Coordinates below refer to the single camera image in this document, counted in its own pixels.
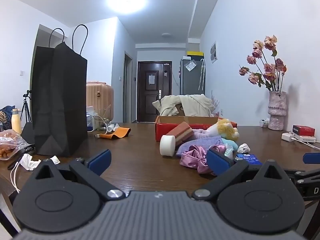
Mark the purple cloth pouch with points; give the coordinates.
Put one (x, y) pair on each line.
(192, 145)

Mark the small white soft item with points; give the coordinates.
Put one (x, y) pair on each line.
(243, 148)

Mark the flat white box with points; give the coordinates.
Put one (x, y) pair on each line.
(308, 138)

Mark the crumpled white tissue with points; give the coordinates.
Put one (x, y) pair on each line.
(28, 161)
(55, 159)

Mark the clear snack bag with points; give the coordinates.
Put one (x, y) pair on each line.
(10, 145)

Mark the dark blue bag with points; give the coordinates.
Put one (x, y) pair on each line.
(7, 110)

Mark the red-brown sponge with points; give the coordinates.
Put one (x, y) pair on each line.
(180, 131)

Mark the dark brown entrance door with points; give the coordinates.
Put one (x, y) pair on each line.
(153, 97)

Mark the brown cardboard box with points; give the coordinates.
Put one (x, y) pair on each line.
(180, 110)

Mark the white power adapter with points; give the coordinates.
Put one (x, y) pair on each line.
(288, 136)

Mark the lilac fluffy headband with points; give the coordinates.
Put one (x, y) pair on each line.
(200, 133)

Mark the grey refrigerator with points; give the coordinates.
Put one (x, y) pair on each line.
(192, 80)

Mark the dried pink roses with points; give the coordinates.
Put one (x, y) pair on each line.
(269, 68)

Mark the black paper bag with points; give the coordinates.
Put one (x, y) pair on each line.
(60, 100)

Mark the red cardboard box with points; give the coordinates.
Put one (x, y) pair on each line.
(165, 127)

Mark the mint soft toy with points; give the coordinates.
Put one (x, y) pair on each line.
(228, 145)

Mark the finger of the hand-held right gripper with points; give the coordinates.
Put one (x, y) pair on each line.
(311, 158)
(308, 174)

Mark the small red box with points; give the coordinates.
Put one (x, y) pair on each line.
(303, 130)

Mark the pink satin scrunchie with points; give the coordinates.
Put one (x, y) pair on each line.
(192, 156)

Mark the clear plastic box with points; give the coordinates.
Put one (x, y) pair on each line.
(90, 120)

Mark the orange cloth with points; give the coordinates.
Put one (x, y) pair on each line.
(120, 132)

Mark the small ceiling lamp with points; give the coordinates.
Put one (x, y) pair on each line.
(166, 34)

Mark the yellow box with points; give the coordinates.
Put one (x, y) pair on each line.
(195, 54)

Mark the blue tissue packet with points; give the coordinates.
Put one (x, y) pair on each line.
(250, 158)

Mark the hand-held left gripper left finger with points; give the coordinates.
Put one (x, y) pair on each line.
(100, 158)

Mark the round ceiling light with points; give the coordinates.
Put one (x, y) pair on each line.
(126, 1)

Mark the black tripod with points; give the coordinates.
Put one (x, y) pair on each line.
(25, 105)

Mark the white plug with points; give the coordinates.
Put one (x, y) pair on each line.
(111, 128)

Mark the pink textured vase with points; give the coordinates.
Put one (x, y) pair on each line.
(277, 112)

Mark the yellow and white plush toy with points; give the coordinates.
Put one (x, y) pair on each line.
(225, 128)

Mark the wall picture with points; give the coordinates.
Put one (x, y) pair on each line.
(213, 52)

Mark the beige coat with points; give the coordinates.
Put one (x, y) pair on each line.
(195, 102)

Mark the pink suitcase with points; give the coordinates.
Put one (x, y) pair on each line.
(100, 97)

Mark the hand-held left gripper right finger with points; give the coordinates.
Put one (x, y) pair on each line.
(217, 161)

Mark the grey interior door frame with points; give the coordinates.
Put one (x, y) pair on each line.
(128, 87)

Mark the white foam roll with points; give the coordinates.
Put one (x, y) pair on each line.
(167, 145)

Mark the yellow bottle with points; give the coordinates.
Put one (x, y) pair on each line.
(16, 122)

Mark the white folded umbrella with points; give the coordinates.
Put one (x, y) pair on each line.
(201, 75)

